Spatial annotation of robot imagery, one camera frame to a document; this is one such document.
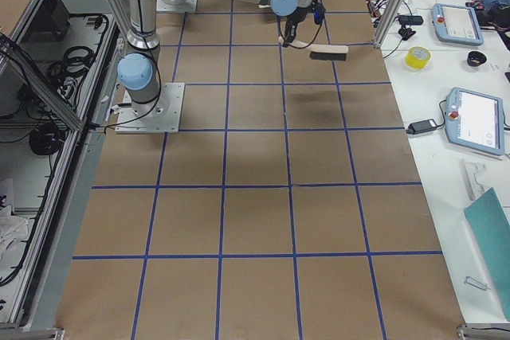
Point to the black small bowl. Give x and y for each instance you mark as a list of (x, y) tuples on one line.
[(475, 59)]

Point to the lower teach pendant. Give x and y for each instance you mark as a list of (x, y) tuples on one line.
[(475, 120)]

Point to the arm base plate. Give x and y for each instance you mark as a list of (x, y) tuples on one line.
[(164, 116), (176, 6)]

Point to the black power adapter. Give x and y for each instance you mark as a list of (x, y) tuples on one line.
[(421, 127)]

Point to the yellow tape roll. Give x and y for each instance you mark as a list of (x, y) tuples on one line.
[(417, 57)]

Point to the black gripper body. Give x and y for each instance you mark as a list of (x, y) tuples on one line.
[(297, 17)]

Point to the upper teach pendant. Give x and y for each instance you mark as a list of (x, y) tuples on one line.
[(456, 24)]

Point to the teach pendant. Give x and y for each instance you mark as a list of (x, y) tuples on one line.
[(475, 120), (456, 24)]

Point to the teal folder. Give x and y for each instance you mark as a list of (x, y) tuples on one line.
[(490, 227)]

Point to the beige hand brush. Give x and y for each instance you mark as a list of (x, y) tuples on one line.
[(317, 51)]

